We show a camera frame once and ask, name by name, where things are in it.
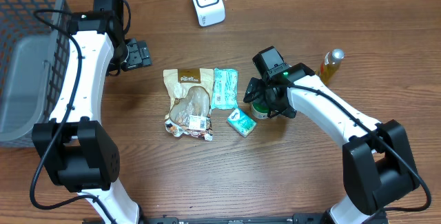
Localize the green lid white jar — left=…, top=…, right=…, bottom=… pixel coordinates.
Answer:
left=251, top=101, right=269, bottom=119

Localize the teal white tissue packet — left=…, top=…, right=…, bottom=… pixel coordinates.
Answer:
left=227, top=108, right=257, bottom=137

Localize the yellow liquid bottle silver cap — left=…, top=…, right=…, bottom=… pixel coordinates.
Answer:
left=316, top=48, right=345, bottom=85

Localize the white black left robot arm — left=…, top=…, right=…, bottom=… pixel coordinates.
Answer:
left=30, top=0, right=152, bottom=223

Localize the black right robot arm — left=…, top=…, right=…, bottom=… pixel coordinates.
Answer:
left=244, top=46, right=420, bottom=223

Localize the white barcode scanner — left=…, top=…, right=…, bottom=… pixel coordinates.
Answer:
left=192, top=0, right=225, bottom=27

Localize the grey plastic mesh basket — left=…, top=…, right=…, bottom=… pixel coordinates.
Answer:
left=1, top=0, right=70, bottom=147

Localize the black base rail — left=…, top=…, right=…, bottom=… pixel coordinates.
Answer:
left=82, top=212, right=331, bottom=224

